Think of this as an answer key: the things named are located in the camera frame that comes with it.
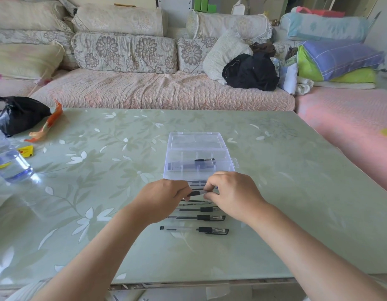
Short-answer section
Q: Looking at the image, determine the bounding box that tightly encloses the black plastic bag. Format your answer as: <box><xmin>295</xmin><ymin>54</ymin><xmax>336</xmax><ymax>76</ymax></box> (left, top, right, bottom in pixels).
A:
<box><xmin>0</xmin><ymin>96</ymin><xmax>52</xmax><ymax>138</ymax></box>

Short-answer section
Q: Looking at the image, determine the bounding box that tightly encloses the brown garment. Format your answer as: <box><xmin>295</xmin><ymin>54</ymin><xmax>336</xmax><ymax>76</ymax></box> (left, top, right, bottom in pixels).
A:
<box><xmin>249</xmin><ymin>43</ymin><xmax>277</xmax><ymax>57</ymax></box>

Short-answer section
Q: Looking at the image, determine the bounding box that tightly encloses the clear water bottle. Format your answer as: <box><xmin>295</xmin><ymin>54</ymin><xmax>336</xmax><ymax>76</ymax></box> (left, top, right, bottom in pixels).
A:
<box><xmin>0</xmin><ymin>122</ymin><xmax>34</xmax><ymax>184</ymax></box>

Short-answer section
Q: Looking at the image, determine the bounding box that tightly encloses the orange snack wrapper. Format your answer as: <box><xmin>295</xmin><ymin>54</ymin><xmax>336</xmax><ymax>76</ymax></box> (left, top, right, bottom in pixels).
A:
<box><xmin>24</xmin><ymin>100</ymin><xmax>63</xmax><ymax>143</ymax></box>

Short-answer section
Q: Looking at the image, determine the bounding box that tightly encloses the cream sofa bolster cushion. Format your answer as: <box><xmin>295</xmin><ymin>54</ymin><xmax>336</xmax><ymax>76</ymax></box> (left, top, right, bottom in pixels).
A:
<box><xmin>0</xmin><ymin>0</ymin><xmax>74</xmax><ymax>32</ymax></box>
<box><xmin>186</xmin><ymin>10</ymin><xmax>273</xmax><ymax>43</ymax></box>
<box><xmin>71</xmin><ymin>3</ymin><xmax>164</xmax><ymax>37</ymax></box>

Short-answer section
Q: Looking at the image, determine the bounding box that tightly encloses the person's right hand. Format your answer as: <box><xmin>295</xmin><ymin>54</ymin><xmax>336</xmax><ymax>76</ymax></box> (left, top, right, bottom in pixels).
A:
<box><xmin>203</xmin><ymin>171</ymin><xmax>269</xmax><ymax>224</ymax></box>

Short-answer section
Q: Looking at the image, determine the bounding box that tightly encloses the white towel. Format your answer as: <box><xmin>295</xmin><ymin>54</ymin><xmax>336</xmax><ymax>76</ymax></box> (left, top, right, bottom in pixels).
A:
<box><xmin>296</xmin><ymin>77</ymin><xmax>315</xmax><ymax>96</ymax></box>

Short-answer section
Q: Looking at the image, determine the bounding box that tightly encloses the black clothing bundle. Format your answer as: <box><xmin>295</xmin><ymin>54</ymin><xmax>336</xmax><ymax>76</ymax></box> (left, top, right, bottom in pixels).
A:
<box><xmin>222</xmin><ymin>53</ymin><xmax>280</xmax><ymax>91</ymax></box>

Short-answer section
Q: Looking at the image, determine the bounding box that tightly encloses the person's right forearm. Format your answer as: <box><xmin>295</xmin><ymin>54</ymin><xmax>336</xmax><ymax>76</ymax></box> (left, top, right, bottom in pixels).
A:
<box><xmin>248</xmin><ymin>200</ymin><xmax>387</xmax><ymax>301</ymax></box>

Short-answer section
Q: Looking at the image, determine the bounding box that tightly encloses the white textured pillow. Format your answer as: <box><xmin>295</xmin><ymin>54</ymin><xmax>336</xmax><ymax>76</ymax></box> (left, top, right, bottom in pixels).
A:
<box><xmin>203</xmin><ymin>29</ymin><xmax>254</xmax><ymax>85</ymax></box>

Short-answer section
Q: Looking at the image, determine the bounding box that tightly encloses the salmon pink sofa seat cover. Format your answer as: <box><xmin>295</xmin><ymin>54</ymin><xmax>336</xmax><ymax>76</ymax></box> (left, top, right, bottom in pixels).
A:
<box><xmin>295</xmin><ymin>87</ymin><xmax>387</xmax><ymax>195</ymax></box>

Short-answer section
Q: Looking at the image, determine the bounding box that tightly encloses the pink quilted sofa seat cover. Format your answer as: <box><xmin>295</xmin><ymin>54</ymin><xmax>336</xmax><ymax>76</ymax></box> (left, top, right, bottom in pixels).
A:
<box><xmin>30</xmin><ymin>69</ymin><xmax>296</xmax><ymax>112</ymax></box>

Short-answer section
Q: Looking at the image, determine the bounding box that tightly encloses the person's left hand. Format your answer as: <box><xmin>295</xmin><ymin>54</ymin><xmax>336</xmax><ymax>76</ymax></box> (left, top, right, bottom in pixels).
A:
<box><xmin>130</xmin><ymin>179</ymin><xmax>193</xmax><ymax>225</ymax></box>

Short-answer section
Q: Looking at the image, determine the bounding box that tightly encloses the person's left forearm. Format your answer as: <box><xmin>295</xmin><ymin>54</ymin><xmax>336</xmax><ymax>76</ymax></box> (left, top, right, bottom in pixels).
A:
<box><xmin>32</xmin><ymin>205</ymin><xmax>153</xmax><ymax>301</ymax></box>

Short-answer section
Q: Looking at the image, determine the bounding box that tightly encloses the grey table frame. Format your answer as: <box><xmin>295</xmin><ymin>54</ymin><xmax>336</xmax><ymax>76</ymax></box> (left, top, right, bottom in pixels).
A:
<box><xmin>109</xmin><ymin>277</ymin><xmax>299</xmax><ymax>301</ymax></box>

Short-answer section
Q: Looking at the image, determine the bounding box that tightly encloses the clear plastic storage box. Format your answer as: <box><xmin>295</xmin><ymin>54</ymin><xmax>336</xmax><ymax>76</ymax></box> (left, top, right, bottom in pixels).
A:
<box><xmin>163</xmin><ymin>132</ymin><xmax>240</xmax><ymax>191</ymax></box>

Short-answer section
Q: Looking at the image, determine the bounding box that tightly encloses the pale pink sofa seat cover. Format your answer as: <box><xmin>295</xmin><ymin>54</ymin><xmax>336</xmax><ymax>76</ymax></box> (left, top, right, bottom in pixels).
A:
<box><xmin>0</xmin><ymin>77</ymin><xmax>43</xmax><ymax>99</ymax></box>

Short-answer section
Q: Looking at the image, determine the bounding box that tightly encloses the floral sofa back cushion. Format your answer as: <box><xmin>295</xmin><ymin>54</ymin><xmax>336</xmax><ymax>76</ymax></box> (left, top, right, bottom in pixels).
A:
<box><xmin>177</xmin><ymin>37</ymin><xmax>218</xmax><ymax>75</ymax></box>
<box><xmin>0</xmin><ymin>29</ymin><xmax>79</xmax><ymax>70</ymax></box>
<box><xmin>71</xmin><ymin>31</ymin><xmax>178</xmax><ymax>74</ymax></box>
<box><xmin>273</xmin><ymin>41</ymin><xmax>302</xmax><ymax>60</ymax></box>

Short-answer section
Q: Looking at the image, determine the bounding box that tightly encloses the white cabinet with black frame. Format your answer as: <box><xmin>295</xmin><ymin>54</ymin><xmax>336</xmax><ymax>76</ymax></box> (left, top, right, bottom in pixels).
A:
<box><xmin>158</xmin><ymin>0</ymin><xmax>194</xmax><ymax>27</ymax></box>

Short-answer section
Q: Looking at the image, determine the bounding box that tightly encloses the light blue bolster pillow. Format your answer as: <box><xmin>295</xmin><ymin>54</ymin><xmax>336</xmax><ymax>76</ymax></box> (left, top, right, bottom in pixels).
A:
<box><xmin>279</xmin><ymin>12</ymin><xmax>371</xmax><ymax>42</ymax></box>

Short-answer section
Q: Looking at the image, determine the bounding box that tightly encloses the white and blue cloth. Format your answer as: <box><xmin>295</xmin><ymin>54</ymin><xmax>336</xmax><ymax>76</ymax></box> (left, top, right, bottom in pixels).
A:
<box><xmin>272</xmin><ymin>58</ymin><xmax>299</xmax><ymax>95</ymax></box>

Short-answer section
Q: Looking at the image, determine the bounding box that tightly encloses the pile of black gel pens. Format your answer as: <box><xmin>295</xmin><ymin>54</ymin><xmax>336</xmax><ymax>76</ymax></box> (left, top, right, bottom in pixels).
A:
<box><xmin>167</xmin><ymin>207</ymin><xmax>227</xmax><ymax>222</ymax></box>

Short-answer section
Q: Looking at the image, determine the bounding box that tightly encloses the pale yellow pillow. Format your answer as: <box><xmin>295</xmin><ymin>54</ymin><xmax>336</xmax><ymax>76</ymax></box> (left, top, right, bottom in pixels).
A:
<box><xmin>0</xmin><ymin>42</ymin><xmax>66</xmax><ymax>80</ymax></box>

